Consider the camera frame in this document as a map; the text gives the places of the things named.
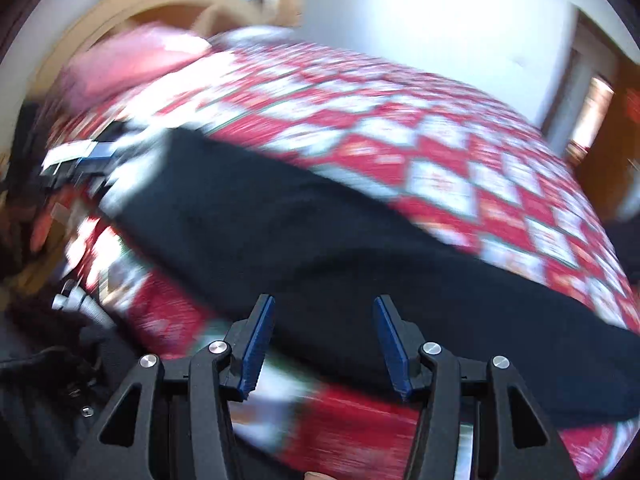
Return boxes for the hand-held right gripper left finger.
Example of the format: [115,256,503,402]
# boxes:
[75,294,277,480]

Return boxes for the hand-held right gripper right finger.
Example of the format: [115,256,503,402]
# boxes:
[372,295,581,480]

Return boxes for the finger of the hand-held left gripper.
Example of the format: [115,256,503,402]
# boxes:
[85,127,168,173]

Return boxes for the wooden door frame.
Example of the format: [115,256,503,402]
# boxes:
[542,5,626,161]

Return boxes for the pink pillow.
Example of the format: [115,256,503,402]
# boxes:
[60,22,213,106]

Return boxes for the black pants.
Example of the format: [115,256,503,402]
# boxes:
[100,130,640,423]

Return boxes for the red checkered printed blanket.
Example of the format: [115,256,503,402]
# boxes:
[30,27,640,480]

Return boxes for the brown wooden door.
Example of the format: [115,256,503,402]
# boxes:
[582,50,640,223]

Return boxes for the wooden bed headboard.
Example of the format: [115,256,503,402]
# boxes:
[0,0,273,311]

